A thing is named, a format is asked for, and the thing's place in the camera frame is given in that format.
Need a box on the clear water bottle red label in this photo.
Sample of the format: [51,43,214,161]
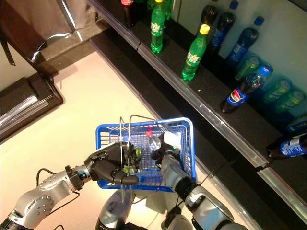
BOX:
[144,130,166,156]

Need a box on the silver left robot leg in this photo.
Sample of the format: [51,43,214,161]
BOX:
[95,189,136,230]

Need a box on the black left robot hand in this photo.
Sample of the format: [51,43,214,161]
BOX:
[83,141,142,185]

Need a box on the black side shelf unit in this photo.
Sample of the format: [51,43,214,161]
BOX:
[0,72,65,144]

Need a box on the grey-brown stone plinth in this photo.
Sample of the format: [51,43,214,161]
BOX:
[35,20,112,77]

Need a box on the Pepsi bottle blue cap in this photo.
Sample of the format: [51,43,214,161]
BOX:
[266,135,307,161]
[226,16,265,63]
[209,0,239,52]
[220,63,274,114]
[201,4,218,36]

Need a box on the Coca-Cola bottle red cap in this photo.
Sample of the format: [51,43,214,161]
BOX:
[121,0,137,28]

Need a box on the blue plastic shopping basket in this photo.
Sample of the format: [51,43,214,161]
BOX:
[95,114,198,193]

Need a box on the silver right robot leg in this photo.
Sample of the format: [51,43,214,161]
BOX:
[160,207,192,230]

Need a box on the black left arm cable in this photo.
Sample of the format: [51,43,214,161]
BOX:
[35,168,81,218]

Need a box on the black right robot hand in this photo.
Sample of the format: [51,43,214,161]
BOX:
[150,131,183,168]

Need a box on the silver robot leg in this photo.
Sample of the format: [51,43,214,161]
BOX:
[95,189,136,230]
[160,207,192,230]

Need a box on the black hanging strap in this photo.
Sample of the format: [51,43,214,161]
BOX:
[0,38,16,67]

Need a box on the brown cabinet with metal trim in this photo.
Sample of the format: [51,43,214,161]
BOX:
[0,0,83,72]

